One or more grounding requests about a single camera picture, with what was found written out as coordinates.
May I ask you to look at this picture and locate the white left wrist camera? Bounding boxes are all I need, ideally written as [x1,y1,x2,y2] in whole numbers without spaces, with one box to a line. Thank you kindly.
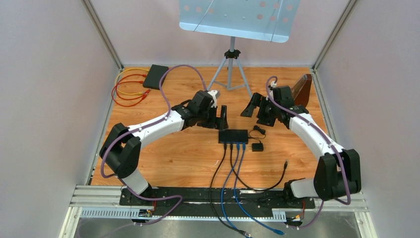
[208,90,220,108]

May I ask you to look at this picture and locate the brown wooden metronome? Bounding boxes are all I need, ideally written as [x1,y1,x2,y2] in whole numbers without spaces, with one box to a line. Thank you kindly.
[291,74,313,107]

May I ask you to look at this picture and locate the black network switch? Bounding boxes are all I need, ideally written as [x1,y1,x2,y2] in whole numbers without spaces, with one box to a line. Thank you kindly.
[218,129,249,144]

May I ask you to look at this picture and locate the yellow ethernet cable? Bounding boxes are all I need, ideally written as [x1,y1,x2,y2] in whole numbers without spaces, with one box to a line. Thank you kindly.
[114,67,150,96]

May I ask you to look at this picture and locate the light blue music stand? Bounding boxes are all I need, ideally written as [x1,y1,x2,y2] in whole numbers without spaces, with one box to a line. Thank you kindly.
[179,0,300,95]

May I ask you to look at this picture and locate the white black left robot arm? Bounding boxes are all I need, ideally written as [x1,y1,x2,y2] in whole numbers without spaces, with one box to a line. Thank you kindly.
[100,90,228,205]

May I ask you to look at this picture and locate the aluminium frame rail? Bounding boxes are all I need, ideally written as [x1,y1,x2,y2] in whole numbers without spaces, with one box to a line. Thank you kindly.
[69,185,377,238]

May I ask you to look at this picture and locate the black spare switch box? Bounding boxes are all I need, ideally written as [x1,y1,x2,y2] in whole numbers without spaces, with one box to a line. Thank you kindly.
[143,64,169,90]

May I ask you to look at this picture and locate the black power adapter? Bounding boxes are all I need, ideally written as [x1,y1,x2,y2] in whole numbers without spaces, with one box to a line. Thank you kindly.
[248,125,266,152]

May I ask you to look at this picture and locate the blue ethernet cable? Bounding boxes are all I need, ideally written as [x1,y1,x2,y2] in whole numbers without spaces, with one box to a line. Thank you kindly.
[220,143,242,231]
[233,143,285,236]

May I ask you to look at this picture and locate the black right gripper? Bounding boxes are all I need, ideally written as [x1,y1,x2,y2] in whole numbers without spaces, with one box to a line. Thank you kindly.
[241,93,279,127]

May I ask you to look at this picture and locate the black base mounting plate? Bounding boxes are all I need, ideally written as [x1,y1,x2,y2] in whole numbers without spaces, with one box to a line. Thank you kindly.
[119,187,315,218]

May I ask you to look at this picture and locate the black ethernet cable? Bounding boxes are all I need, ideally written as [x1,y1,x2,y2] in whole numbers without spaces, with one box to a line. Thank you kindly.
[209,143,253,238]
[229,143,289,193]

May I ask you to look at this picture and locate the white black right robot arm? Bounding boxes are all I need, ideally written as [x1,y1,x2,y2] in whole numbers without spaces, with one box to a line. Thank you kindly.
[241,86,362,207]

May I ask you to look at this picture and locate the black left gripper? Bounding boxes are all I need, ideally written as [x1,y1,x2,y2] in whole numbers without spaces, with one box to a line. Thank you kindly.
[198,104,229,130]

